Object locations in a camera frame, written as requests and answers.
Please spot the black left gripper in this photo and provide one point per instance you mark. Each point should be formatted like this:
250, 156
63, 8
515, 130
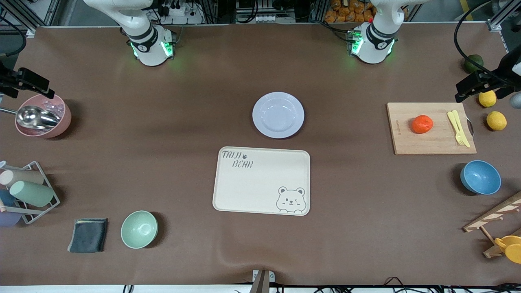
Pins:
501, 75

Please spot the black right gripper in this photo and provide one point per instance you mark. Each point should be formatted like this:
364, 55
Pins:
8, 79

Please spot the orange fruit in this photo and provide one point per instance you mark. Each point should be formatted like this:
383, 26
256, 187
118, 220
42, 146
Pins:
422, 124

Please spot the pale lilac round plate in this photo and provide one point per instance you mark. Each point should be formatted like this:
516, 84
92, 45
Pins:
278, 115

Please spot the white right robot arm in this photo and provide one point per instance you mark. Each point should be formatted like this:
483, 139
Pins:
150, 53

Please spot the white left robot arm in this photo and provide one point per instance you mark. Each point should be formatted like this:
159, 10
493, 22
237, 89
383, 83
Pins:
372, 51

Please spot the yellow lemon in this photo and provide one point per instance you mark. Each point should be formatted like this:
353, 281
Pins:
496, 121
487, 99

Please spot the dark green lime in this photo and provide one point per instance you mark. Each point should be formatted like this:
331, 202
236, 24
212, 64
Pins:
474, 63

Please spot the clear ice cubes pile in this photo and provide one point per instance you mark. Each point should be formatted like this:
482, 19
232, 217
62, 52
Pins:
55, 108

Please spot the metal scoop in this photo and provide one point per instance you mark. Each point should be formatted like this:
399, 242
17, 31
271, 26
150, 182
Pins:
34, 116

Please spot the yellow plastic fork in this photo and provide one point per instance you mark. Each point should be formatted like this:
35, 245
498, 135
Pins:
455, 128

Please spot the pink bowl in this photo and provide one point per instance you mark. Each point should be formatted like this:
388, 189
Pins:
62, 123

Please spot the wooden cutting board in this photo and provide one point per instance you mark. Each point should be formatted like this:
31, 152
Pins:
419, 142

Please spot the blue bowl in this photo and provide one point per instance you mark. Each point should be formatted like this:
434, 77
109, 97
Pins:
480, 178

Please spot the beige cup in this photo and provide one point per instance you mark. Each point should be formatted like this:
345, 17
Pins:
22, 178

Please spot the mint green cup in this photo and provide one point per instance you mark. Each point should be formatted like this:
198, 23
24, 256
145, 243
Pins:
32, 193

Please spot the blue cup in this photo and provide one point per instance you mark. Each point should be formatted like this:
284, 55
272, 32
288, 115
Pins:
6, 198

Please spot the wooden drying rack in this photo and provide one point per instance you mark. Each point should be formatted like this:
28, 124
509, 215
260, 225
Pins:
488, 217

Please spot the purple cup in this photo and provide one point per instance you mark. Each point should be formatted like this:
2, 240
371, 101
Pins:
8, 218

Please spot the orange toy bread pile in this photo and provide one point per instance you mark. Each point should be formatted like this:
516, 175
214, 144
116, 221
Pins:
346, 14

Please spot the white power strip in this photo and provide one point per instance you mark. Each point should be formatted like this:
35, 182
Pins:
183, 13

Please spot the dark grey folded cloth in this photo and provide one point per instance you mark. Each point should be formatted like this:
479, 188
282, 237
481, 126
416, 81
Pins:
87, 236

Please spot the yellow mug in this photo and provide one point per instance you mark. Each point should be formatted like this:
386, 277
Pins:
513, 250

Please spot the mint green bowl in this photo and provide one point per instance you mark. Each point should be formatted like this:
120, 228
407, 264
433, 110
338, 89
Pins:
139, 229

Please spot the white terminal block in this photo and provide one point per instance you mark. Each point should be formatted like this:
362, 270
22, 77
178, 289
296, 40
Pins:
264, 18

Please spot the cream bear print tray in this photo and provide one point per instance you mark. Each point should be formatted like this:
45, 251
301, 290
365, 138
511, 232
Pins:
260, 191

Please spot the aluminium frame profile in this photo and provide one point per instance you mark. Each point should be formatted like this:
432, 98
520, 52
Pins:
497, 23
52, 12

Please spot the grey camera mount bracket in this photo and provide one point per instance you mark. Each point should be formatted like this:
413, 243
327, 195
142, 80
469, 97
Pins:
260, 283

